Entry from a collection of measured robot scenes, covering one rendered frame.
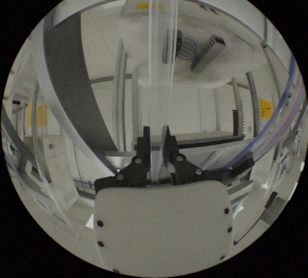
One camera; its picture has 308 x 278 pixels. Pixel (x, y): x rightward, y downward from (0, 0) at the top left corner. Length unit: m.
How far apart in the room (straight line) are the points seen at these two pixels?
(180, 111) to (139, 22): 1.72
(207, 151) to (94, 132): 0.17
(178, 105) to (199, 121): 0.48
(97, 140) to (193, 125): 1.89
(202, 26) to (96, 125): 0.39
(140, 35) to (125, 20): 0.09
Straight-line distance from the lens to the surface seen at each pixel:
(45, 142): 1.01
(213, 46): 0.42
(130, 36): 0.41
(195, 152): 0.18
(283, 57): 0.19
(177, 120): 1.89
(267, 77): 1.55
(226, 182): 0.38
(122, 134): 0.39
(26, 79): 0.94
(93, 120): 0.15
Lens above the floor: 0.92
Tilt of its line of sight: level
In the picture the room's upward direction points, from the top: 178 degrees clockwise
